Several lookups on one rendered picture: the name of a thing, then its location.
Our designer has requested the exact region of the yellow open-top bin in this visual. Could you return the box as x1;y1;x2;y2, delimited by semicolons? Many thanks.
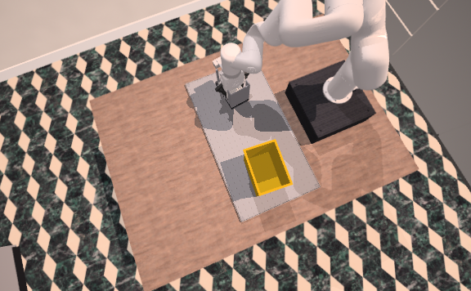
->
243;139;293;196

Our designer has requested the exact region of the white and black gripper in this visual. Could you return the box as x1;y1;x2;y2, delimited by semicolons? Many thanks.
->
215;71;249;96

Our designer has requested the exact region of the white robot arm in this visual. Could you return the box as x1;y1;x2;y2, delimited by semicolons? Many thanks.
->
213;0;389;104

